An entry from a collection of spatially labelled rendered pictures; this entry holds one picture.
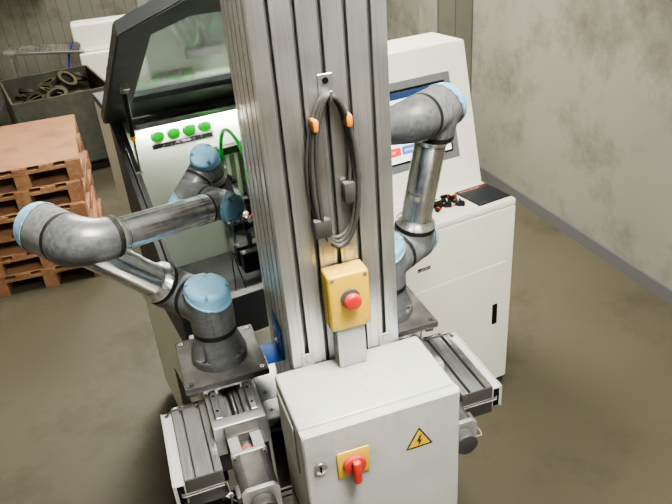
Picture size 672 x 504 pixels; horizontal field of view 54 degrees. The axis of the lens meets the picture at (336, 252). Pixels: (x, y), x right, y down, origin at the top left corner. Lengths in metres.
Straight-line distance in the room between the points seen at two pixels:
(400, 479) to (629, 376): 2.15
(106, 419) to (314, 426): 2.19
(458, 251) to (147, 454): 1.62
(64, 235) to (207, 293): 0.41
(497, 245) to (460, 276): 0.20
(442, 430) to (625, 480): 1.64
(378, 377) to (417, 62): 1.59
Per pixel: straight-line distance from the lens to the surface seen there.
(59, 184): 4.46
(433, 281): 2.67
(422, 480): 1.52
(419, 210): 1.85
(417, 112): 1.63
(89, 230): 1.47
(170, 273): 1.78
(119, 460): 3.20
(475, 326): 2.95
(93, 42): 7.96
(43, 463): 3.34
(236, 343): 1.81
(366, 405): 1.36
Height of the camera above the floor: 2.14
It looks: 29 degrees down
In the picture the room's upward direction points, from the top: 5 degrees counter-clockwise
